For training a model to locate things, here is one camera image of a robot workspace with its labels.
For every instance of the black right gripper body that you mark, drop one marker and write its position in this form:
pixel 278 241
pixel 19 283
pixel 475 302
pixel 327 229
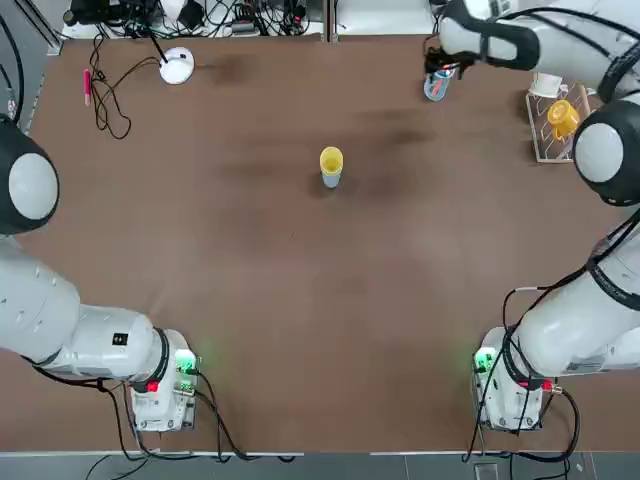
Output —
pixel 450 59

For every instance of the yellow plastic cup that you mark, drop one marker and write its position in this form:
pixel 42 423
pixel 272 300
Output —
pixel 331 160

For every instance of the blue plastic cup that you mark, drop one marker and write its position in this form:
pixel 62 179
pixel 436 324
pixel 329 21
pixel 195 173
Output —
pixel 330 181

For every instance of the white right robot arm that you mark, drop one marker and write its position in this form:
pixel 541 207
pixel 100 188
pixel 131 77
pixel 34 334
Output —
pixel 575 325

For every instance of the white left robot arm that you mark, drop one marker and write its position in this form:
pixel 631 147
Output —
pixel 45 310

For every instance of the red pen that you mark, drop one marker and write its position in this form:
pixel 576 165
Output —
pixel 438 86

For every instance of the clear measuring beaker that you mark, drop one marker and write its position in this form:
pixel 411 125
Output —
pixel 436 92

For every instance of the white mug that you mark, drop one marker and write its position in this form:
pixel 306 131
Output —
pixel 546 85

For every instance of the yellow mug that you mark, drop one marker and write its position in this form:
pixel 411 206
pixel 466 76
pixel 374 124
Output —
pixel 562 116

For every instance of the black power supply unit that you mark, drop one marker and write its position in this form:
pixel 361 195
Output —
pixel 245 25

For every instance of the white desk lamp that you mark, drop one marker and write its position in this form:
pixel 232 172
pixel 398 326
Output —
pixel 176 65

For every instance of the black monitor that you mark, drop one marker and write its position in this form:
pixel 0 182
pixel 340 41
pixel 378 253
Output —
pixel 95 9

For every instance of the pink marker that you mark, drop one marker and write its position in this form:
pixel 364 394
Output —
pixel 87 86

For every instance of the grey floor outlet box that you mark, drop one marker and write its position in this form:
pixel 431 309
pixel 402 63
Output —
pixel 485 471

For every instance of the aluminium frame post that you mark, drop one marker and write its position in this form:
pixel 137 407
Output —
pixel 329 20
pixel 50 37

